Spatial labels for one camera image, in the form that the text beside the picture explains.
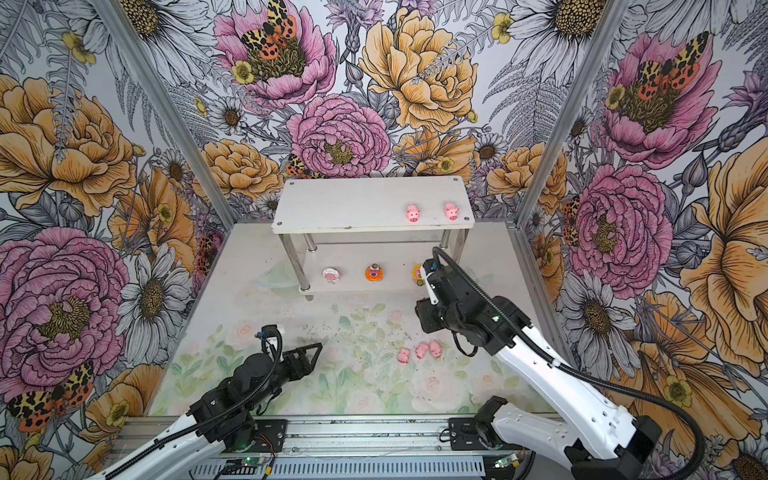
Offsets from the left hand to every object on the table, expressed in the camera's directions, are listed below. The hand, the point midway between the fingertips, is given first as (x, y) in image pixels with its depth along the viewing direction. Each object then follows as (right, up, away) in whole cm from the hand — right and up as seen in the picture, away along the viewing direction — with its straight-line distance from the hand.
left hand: (313, 356), depth 81 cm
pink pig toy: (+29, 0, +5) cm, 30 cm away
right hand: (+29, +13, -10) cm, 34 cm away
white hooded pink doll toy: (+3, +21, +10) cm, 24 cm away
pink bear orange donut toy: (+16, +21, +12) cm, 29 cm away
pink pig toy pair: (+24, -1, +4) cm, 25 cm away
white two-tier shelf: (+12, +35, +38) cm, 53 cm away
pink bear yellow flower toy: (+29, +21, +13) cm, 38 cm away
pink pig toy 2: (+34, 0, +6) cm, 34 cm away
